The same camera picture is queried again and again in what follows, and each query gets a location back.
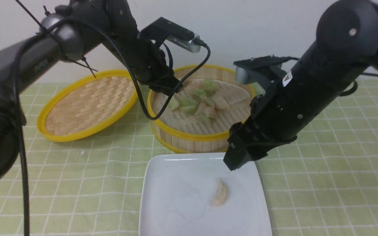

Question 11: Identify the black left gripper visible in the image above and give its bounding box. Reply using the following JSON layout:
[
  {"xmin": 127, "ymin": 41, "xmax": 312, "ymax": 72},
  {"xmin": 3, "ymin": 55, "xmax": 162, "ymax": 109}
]
[{"xmin": 111, "ymin": 30, "xmax": 183, "ymax": 96}]

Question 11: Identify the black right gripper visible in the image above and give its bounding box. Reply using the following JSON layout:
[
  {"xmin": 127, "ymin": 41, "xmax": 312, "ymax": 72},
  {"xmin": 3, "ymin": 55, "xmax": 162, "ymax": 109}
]
[{"xmin": 223, "ymin": 95, "xmax": 298, "ymax": 171}]

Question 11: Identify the pale green dumpling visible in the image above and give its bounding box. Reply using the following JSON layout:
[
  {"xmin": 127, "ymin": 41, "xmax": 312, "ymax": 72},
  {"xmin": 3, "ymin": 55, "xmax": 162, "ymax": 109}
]
[{"xmin": 167, "ymin": 96, "xmax": 180, "ymax": 111}]

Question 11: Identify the white crescent dumpling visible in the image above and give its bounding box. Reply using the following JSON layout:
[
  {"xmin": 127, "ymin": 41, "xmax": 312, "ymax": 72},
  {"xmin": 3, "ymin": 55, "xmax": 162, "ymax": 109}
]
[{"xmin": 211, "ymin": 179, "xmax": 228, "ymax": 207}]

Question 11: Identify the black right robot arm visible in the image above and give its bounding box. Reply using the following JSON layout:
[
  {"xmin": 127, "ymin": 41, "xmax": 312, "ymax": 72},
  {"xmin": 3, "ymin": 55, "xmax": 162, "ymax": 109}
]
[{"xmin": 223, "ymin": 0, "xmax": 378, "ymax": 171}]

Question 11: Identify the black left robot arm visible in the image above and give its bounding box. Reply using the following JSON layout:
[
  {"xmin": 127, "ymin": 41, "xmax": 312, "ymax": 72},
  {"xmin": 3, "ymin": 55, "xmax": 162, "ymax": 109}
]
[{"xmin": 0, "ymin": 0, "xmax": 179, "ymax": 179}]

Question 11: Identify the white square plate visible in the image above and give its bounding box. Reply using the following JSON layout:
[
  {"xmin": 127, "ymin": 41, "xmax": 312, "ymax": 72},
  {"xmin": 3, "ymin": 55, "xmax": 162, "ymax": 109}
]
[{"xmin": 138, "ymin": 153, "xmax": 273, "ymax": 236}]

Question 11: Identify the green dumpling centre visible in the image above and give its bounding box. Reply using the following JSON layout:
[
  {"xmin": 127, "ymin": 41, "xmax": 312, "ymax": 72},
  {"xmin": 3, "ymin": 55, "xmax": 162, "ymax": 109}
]
[{"xmin": 178, "ymin": 96, "xmax": 199, "ymax": 115}]

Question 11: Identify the green dumpling at back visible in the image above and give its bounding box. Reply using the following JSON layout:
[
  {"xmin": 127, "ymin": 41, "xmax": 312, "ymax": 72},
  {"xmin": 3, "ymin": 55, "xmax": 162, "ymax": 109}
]
[{"xmin": 200, "ymin": 79, "xmax": 220, "ymax": 97}]

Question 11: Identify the bamboo steamer basket yellow rim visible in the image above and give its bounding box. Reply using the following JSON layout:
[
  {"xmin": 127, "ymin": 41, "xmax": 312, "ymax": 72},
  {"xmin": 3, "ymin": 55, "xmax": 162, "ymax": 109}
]
[{"xmin": 150, "ymin": 65, "xmax": 256, "ymax": 153}]

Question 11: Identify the pink dumpling front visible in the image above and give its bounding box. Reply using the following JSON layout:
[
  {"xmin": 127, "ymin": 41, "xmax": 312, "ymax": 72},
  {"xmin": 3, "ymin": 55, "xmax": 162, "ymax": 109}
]
[{"xmin": 203, "ymin": 107, "xmax": 216, "ymax": 119}]

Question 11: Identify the white dumpling centre right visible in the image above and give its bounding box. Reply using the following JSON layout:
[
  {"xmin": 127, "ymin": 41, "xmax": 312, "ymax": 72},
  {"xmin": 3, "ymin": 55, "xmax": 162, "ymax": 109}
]
[{"xmin": 211, "ymin": 94, "xmax": 230, "ymax": 110}]

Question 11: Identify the woven bamboo steamer lid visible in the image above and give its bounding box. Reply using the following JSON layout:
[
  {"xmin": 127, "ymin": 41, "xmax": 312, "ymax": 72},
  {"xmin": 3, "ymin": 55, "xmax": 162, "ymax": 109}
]
[{"xmin": 36, "ymin": 70, "xmax": 138, "ymax": 142}]

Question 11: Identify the green checkered tablecloth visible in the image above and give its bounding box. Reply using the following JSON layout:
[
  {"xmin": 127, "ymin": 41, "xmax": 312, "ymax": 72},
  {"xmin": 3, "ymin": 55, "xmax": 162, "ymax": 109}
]
[{"xmin": 0, "ymin": 79, "xmax": 378, "ymax": 236}]

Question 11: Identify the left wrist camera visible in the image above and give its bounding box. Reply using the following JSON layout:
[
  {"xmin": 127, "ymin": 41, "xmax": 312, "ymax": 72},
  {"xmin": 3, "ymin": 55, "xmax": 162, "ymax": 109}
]
[{"xmin": 139, "ymin": 17, "xmax": 206, "ymax": 53}]

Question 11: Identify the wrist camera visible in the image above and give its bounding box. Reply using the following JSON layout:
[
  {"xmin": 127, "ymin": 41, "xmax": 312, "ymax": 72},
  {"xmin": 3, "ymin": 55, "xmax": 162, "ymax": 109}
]
[
  {"xmin": 233, "ymin": 55, "xmax": 299, "ymax": 90},
  {"xmin": 139, "ymin": 17, "xmax": 206, "ymax": 53}
]

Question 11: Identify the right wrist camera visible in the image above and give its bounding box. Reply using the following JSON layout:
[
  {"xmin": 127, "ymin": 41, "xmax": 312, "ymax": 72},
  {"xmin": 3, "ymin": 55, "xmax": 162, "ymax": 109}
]
[{"xmin": 233, "ymin": 55, "xmax": 299, "ymax": 90}]

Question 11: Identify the black camera cable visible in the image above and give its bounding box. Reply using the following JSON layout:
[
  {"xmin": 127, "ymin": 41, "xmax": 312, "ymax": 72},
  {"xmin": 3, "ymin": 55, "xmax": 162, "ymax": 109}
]
[{"xmin": 12, "ymin": 18, "xmax": 211, "ymax": 236}]

